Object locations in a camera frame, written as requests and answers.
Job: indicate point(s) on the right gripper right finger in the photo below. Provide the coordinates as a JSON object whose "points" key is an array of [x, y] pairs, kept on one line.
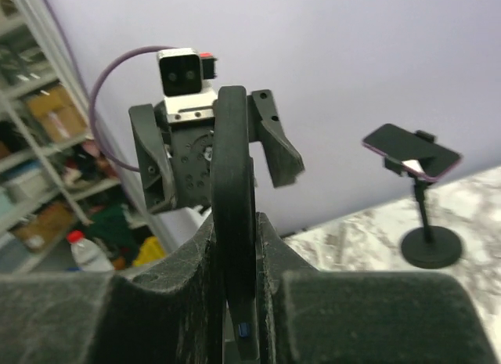
{"points": [[309, 316]]}

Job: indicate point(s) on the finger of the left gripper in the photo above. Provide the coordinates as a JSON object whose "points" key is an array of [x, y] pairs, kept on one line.
{"points": [[155, 169], [283, 160]]}

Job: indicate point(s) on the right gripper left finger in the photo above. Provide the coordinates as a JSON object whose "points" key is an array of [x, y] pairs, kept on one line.
{"points": [[172, 312]]}

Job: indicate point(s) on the phone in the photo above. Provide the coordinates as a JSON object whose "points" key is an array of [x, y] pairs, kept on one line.
{"points": [[234, 232], [415, 153]]}

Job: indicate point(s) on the black left phone stand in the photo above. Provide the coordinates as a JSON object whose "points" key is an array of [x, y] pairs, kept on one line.
{"points": [[429, 246]]}

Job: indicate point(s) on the yellow crate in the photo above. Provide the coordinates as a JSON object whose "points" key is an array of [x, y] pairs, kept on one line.
{"points": [[151, 250]]}

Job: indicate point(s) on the metal storage shelf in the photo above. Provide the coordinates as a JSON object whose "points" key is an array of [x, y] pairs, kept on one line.
{"points": [[49, 183]]}

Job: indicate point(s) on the plastic water bottle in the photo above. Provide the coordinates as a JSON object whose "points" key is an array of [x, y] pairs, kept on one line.
{"points": [[88, 256]]}

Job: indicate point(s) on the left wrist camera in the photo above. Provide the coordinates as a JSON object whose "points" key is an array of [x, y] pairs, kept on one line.
{"points": [[186, 77]]}

